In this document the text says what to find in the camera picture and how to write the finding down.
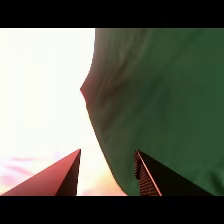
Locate dark green garment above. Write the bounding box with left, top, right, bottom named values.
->
left=79, top=28, right=224, bottom=197

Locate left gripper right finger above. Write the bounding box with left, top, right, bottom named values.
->
left=133, top=149, right=213, bottom=197

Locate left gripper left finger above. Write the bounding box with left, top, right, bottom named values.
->
left=1, top=148, right=82, bottom=197

